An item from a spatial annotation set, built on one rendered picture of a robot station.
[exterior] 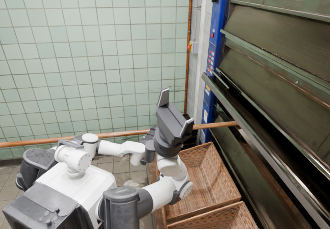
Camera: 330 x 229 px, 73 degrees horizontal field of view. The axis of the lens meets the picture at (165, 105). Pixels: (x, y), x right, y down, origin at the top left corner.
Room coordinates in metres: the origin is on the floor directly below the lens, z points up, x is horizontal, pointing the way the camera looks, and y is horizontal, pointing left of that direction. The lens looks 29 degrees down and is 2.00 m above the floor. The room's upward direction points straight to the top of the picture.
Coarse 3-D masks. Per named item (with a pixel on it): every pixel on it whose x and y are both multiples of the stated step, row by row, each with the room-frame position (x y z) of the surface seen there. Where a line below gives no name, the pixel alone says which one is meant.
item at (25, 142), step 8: (192, 128) 1.15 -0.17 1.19; (200, 128) 1.16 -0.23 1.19; (72, 136) 1.06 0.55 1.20; (104, 136) 1.07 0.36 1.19; (112, 136) 1.08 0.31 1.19; (0, 144) 0.99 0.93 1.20; (8, 144) 1.00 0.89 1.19; (16, 144) 1.00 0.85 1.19; (24, 144) 1.01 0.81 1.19; (32, 144) 1.01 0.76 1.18
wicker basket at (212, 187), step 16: (208, 144) 1.44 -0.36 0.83; (208, 160) 1.37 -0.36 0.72; (192, 176) 1.33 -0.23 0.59; (208, 176) 1.28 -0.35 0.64; (224, 176) 1.12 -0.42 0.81; (192, 192) 1.16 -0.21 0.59; (208, 192) 1.16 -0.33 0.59; (224, 192) 1.05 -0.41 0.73; (176, 208) 1.02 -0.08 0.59; (192, 208) 1.03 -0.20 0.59; (208, 208) 0.88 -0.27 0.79
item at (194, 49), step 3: (189, 42) 2.14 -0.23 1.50; (192, 42) 2.08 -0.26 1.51; (195, 42) 2.08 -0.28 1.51; (198, 42) 2.08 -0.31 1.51; (192, 45) 2.05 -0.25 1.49; (195, 45) 2.06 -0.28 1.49; (198, 45) 2.06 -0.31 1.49; (192, 48) 2.05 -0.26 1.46; (195, 48) 2.06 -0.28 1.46; (192, 51) 2.05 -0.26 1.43; (195, 51) 2.06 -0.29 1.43
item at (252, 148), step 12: (228, 120) 1.29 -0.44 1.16; (240, 132) 1.13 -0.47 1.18; (252, 144) 1.01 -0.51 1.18; (252, 156) 0.95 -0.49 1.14; (264, 168) 0.84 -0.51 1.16; (276, 180) 0.75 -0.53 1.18; (288, 192) 0.68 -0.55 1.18; (288, 204) 0.64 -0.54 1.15; (300, 204) 0.62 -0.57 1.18; (300, 216) 0.57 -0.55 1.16; (312, 228) 0.51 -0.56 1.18
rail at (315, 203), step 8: (208, 80) 1.36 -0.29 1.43; (216, 88) 1.22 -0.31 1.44; (224, 96) 1.11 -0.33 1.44; (232, 104) 1.01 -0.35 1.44; (240, 112) 0.94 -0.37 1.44; (248, 128) 0.81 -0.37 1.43; (256, 136) 0.75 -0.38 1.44; (264, 144) 0.69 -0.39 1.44; (272, 152) 0.64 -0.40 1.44; (280, 160) 0.60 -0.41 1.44; (280, 168) 0.58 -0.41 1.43; (288, 168) 0.56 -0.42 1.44; (288, 176) 0.54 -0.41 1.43; (296, 176) 0.53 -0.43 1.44; (296, 184) 0.50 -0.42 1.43; (304, 192) 0.47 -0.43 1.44; (312, 200) 0.44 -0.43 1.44; (320, 208) 0.41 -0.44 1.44; (320, 216) 0.39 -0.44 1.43; (328, 216) 0.38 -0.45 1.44; (328, 224) 0.37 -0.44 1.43
